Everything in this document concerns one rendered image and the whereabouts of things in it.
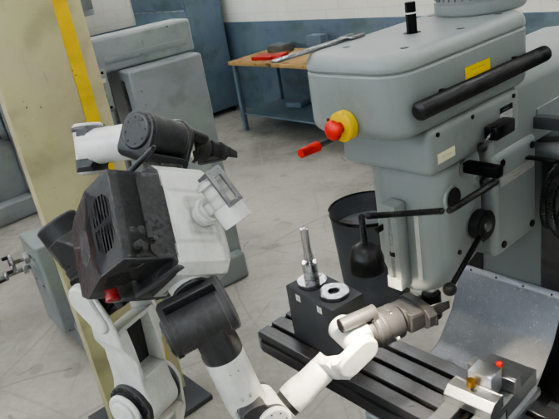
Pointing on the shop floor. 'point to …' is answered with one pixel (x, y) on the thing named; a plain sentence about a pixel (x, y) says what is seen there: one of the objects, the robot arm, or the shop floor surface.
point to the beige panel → (61, 135)
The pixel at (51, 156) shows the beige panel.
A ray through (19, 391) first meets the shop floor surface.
